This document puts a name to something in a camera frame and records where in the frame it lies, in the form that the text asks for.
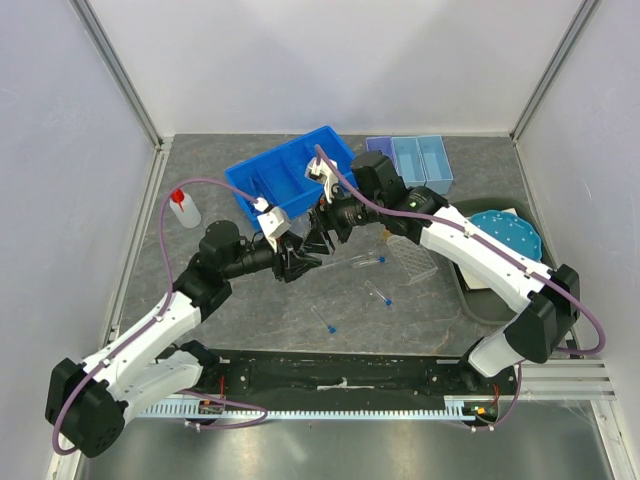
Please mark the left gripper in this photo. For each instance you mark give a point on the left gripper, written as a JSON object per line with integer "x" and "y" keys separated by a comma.
{"x": 288, "y": 269}

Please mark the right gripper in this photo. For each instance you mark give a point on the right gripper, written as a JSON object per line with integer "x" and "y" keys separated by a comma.
{"x": 319, "y": 240}

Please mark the blue safety goggles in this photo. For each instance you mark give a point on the blue safety goggles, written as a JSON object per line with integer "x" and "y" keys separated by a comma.
{"x": 253, "y": 187}

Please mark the clear glass jar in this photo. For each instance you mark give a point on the clear glass jar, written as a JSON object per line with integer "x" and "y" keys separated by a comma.
{"x": 300, "y": 226}

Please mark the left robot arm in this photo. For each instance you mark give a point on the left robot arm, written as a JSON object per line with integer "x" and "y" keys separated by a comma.
{"x": 90, "y": 402}

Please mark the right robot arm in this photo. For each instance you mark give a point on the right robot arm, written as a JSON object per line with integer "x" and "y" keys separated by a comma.
{"x": 544, "y": 300}

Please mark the blue divided plastic bin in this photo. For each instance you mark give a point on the blue divided plastic bin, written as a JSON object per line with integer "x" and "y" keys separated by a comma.
{"x": 281, "y": 170}

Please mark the test tube middle blue cap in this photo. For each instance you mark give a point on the test tube middle blue cap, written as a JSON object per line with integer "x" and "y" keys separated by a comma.
{"x": 376, "y": 291}

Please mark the clear well plate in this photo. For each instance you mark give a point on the clear well plate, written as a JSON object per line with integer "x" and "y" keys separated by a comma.
{"x": 414, "y": 259}

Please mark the purple small tray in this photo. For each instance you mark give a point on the purple small tray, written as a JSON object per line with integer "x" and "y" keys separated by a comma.
{"x": 383, "y": 144}

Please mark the light blue middle tray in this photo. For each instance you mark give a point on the light blue middle tray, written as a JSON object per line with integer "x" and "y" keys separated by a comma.
{"x": 409, "y": 161}

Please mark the light blue tray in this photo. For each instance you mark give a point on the light blue tray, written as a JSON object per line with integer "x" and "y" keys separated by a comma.
{"x": 409, "y": 161}
{"x": 439, "y": 176}

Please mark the red cap wash bottle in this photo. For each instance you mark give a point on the red cap wash bottle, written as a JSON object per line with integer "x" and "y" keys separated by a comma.
{"x": 184, "y": 209}

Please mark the light blue right tray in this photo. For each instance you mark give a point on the light blue right tray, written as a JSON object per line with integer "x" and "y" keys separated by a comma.
{"x": 439, "y": 176}

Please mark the dark green tray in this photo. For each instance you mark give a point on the dark green tray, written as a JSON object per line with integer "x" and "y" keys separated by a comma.
{"x": 485, "y": 306}

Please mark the blue dotted plate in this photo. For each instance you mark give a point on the blue dotted plate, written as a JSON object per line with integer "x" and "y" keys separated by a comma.
{"x": 511, "y": 230}

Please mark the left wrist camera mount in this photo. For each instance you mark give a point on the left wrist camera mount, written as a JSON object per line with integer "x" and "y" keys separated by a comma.
{"x": 273, "y": 221}

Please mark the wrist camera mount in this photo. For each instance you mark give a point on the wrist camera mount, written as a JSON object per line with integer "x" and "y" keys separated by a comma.
{"x": 320, "y": 172}
{"x": 273, "y": 221}

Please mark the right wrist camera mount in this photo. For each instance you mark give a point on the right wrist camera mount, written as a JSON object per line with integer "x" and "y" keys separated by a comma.
{"x": 320, "y": 172}

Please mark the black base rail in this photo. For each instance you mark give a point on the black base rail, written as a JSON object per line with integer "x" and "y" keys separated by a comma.
{"x": 328, "y": 381}

